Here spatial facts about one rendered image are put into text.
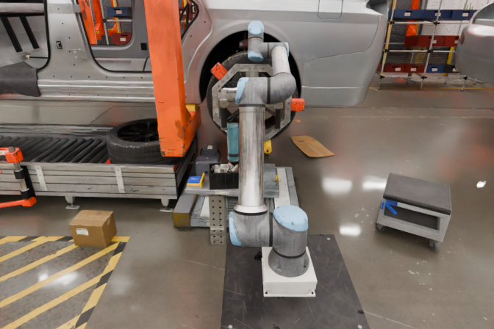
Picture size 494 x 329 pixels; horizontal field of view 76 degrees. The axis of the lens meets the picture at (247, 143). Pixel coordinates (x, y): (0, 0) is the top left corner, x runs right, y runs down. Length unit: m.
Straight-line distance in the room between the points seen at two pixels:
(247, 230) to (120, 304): 0.92
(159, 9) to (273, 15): 0.85
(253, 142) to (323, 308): 0.77
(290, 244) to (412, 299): 0.94
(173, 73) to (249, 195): 1.00
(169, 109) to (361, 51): 1.46
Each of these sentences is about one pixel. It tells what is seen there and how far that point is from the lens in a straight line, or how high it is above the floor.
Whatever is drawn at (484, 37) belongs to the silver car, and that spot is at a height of 1.21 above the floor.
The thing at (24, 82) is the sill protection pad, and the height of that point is 0.90.
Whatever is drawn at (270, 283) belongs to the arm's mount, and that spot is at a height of 0.38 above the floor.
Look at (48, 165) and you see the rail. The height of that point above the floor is 0.38.
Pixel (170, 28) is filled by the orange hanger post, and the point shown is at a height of 1.35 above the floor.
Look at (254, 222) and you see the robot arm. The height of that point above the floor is 0.64.
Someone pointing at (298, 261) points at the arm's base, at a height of 0.46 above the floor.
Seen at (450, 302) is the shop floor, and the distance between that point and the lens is 2.22.
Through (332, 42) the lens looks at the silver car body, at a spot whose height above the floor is 1.23.
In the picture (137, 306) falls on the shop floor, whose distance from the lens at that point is 1.98.
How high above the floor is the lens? 1.48
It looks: 24 degrees down
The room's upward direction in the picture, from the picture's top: straight up
